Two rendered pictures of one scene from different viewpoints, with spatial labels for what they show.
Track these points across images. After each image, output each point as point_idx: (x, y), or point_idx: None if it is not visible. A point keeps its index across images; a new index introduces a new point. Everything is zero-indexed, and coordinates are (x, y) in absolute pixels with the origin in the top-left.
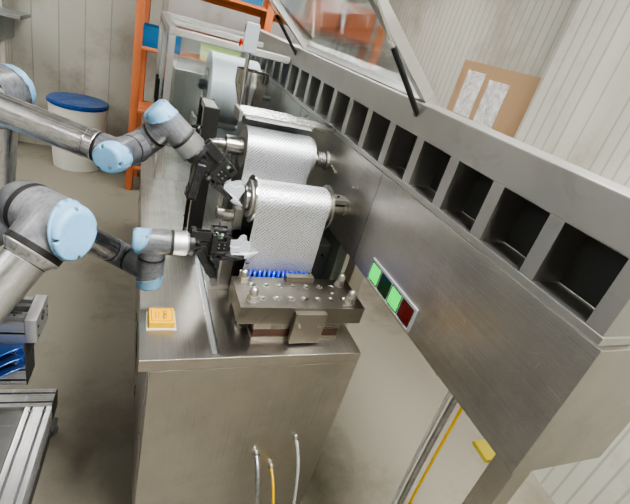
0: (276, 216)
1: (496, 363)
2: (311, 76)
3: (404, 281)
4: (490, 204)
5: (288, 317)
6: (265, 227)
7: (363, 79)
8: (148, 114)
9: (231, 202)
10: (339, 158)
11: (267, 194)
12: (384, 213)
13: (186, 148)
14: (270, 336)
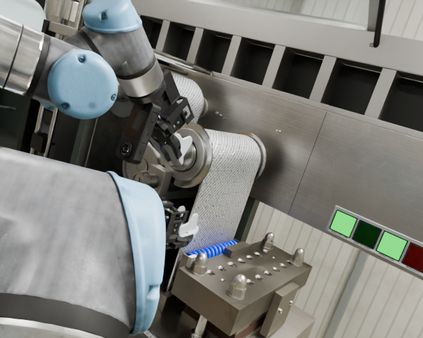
0: (221, 174)
1: None
2: (139, 15)
3: (403, 223)
4: None
5: (268, 303)
6: (210, 190)
7: (257, 14)
8: (107, 13)
9: (177, 161)
10: (228, 102)
11: (215, 145)
12: (342, 154)
13: (149, 78)
14: (244, 336)
